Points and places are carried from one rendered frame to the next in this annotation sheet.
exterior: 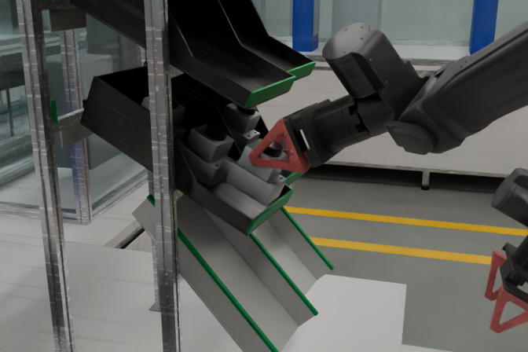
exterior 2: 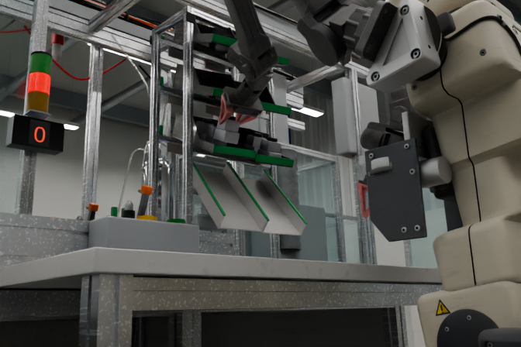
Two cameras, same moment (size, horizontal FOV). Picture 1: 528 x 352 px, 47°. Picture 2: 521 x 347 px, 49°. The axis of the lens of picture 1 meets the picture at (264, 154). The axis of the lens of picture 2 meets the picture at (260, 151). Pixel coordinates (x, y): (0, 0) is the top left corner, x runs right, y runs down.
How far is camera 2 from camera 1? 1.18 m
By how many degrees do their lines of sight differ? 45
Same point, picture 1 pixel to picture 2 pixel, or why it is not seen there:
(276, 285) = (252, 209)
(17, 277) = not seen: hidden behind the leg
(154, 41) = (186, 80)
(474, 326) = not seen: outside the picture
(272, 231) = (279, 210)
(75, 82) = not seen: hidden behind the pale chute
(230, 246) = (236, 195)
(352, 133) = (244, 89)
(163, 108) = (186, 105)
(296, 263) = (288, 224)
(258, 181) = (221, 131)
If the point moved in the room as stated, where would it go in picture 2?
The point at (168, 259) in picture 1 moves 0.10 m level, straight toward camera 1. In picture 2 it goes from (185, 175) to (166, 166)
